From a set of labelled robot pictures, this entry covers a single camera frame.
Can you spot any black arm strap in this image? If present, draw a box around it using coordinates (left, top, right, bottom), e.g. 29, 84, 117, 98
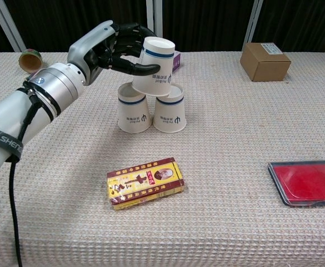
0, 126, 24, 162

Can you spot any brown cardboard parcel box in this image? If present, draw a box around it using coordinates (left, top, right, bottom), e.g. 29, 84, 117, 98
239, 42, 292, 82

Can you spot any green floral tape roll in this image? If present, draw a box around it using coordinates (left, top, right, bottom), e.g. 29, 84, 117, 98
18, 48, 43, 74

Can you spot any white paper cup blue stripe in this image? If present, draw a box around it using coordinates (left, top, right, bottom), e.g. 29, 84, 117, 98
131, 36, 176, 97
117, 82, 152, 134
152, 83, 187, 134

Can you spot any beige woven tablecloth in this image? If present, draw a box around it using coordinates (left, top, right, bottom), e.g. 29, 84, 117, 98
0, 51, 325, 267

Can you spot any white frame post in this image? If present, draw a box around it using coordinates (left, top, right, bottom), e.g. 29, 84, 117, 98
0, 0, 27, 53
146, 0, 163, 38
245, 0, 264, 52

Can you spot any red ink pad case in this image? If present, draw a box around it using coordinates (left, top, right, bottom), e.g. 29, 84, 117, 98
267, 159, 325, 207

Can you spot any small purple carton box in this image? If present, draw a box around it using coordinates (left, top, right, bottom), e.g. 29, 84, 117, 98
172, 51, 182, 73

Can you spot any yellow red medicine box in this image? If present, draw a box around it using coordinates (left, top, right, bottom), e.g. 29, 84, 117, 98
106, 157, 185, 211

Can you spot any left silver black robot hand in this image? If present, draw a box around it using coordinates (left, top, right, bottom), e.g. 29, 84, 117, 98
67, 21, 161, 87

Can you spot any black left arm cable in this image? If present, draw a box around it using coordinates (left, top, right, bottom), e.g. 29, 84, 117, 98
8, 87, 42, 267

